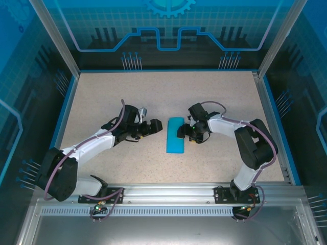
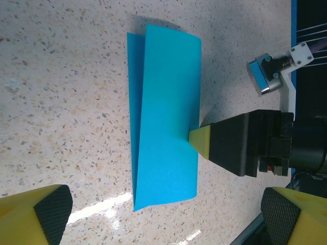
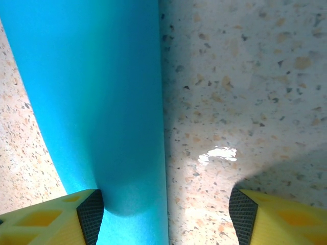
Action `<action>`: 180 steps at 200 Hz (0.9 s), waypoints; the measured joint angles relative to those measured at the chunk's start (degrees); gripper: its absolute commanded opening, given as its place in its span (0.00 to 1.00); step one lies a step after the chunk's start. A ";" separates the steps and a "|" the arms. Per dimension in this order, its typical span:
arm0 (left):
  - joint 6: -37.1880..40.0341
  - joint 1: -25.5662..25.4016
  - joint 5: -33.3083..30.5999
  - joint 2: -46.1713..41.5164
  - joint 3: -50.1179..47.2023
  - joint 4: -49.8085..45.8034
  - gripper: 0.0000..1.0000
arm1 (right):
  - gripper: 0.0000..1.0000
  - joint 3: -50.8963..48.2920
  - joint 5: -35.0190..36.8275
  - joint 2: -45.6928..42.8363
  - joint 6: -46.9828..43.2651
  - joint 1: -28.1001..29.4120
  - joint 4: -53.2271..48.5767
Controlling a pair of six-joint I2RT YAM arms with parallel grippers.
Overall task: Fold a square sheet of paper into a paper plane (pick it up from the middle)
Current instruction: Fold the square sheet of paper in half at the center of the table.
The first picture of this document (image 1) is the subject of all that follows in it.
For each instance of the blue paper sheet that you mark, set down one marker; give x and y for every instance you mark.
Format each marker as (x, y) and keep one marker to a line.
(175, 145)

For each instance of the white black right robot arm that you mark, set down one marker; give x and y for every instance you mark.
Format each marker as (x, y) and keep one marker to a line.
(220, 127)

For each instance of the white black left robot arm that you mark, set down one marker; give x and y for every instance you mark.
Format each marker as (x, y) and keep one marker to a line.
(92, 146)

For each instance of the blue table edge trim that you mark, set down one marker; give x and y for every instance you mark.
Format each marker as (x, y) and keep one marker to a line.
(168, 70)
(280, 127)

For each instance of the aluminium mounting rail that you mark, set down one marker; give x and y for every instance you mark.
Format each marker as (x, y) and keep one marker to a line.
(168, 191)

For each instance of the aluminium side rail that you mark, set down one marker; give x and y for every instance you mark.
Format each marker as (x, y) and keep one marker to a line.
(265, 107)

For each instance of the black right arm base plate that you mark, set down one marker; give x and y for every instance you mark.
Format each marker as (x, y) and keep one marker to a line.
(220, 200)

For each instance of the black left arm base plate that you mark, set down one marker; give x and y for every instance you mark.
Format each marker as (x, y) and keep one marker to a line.
(83, 200)

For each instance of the blue printed enclosure panel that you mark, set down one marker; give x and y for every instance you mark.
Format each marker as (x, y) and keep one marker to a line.
(306, 76)
(20, 76)
(168, 15)

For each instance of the aluminium frame post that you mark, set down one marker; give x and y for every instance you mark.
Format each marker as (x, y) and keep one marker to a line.
(281, 38)
(57, 38)

